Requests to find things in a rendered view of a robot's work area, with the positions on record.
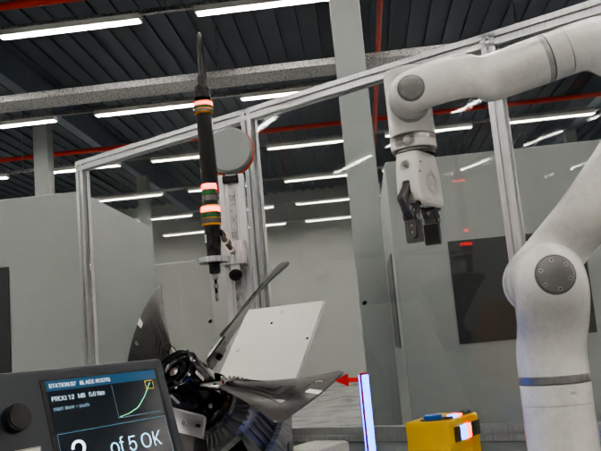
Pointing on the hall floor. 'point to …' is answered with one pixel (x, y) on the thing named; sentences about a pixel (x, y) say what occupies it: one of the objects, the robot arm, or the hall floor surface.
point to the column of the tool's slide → (239, 239)
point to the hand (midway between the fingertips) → (424, 235)
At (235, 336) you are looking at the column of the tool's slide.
